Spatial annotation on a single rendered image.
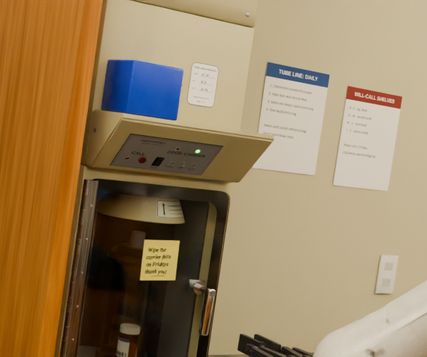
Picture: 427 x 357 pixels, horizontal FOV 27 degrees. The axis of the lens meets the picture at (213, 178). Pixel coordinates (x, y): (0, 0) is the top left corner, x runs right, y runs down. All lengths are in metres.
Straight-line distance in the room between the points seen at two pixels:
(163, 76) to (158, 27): 0.15
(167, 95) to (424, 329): 0.62
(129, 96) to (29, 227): 0.29
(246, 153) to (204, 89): 0.15
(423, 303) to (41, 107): 0.76
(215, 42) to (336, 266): 1.02
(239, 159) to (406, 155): 1.07
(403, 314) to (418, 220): 1.57
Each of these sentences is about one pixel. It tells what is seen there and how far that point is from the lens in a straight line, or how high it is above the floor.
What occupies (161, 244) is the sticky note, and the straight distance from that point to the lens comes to 1.66.
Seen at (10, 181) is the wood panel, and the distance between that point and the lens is 1.68.
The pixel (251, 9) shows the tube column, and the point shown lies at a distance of 1.75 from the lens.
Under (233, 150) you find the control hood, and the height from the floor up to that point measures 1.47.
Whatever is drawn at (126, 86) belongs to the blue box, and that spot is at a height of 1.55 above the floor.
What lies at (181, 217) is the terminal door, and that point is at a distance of 1.67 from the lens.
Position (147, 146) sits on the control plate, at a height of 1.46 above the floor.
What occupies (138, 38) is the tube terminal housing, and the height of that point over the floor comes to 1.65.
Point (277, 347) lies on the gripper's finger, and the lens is 1.54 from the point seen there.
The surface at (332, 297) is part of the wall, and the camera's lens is 2.55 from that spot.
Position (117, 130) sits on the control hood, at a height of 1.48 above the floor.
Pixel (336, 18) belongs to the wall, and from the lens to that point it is 2.45.
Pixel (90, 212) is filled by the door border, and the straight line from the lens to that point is 1.58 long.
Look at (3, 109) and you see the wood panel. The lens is 1.75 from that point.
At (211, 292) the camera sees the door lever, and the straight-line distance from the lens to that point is 1.68.
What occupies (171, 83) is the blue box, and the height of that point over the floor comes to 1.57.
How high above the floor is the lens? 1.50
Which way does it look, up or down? 3 degrees down
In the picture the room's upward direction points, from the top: 8 degrees clockwise
